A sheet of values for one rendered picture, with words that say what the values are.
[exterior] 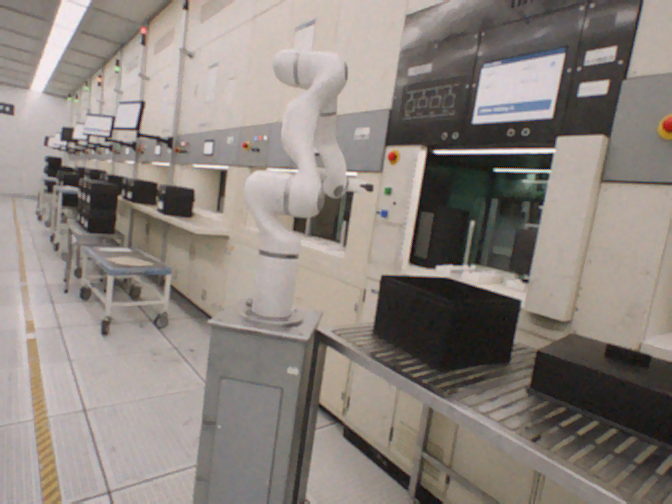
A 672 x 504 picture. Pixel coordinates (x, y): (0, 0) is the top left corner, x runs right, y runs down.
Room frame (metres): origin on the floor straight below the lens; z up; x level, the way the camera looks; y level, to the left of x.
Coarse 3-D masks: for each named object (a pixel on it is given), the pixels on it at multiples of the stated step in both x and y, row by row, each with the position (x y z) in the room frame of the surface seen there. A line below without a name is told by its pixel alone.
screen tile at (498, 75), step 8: (488, 72) 1.51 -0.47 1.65; (496, 72) 1.49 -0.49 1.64; (504, 72) 1.47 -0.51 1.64; (488, 80) 1.51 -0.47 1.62; (496, 80) 1.49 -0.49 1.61; (504, 80) 1.46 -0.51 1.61; (512, 80) 1.44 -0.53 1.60; (504, 88) 1.46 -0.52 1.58; (512, 88) 1.43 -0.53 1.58; (480, 96) 1.53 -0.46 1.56; (488, 96) 1.50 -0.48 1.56; (496, 96) 1.48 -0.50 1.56; (504, 96) 1.45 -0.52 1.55
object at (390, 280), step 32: (384, 288) 1.13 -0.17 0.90; (416, 288) 1.03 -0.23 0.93; (448, 288) 1.29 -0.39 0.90; (480, 288) 1.18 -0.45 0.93; (384, 320) 1.12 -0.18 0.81; (416, 320) 1.01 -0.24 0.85; (448, 320) 0.93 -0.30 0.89; (480, 320) 0.99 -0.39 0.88; (512, 320) 1.05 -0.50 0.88; (416, 352) 0.99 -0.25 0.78; (448, 352) 0.94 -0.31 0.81; (480, 352) 1.00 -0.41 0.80
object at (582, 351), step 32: (544, 352) 0.87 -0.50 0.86; (576, 352) 0.90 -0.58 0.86; (608, 352) 0.90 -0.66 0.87; (640, 352) 0.87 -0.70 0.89; (544, 384) 0.86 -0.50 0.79; (576, 384) 0.82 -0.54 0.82; (608, 384) 0.78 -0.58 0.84; (640, 384) 0.75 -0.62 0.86; (608, 416) 0.77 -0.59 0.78; (640, 416) 0.74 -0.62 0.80
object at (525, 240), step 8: (528, 224) 1.74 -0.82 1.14; (520, 232) 1.66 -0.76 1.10; (528, 232) 1.64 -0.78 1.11; (536, 232) 1.61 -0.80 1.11; (520, 240) 1.66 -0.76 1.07; (528, 240) 1.63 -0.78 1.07; (520, 248) 1.65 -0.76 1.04; (528, 248) 1.63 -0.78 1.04; (512, 256) 1.67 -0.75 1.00; (520, 256) 1.65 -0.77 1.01; (528, 256) 1.62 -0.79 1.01; (512, 264) 1.67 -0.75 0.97; (520, 264) 1.64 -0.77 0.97; (528, 264) 1.62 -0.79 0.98; (520, 272) 1.64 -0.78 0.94; (528, 272) 1.61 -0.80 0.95; (528, 280) 1.67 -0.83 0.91
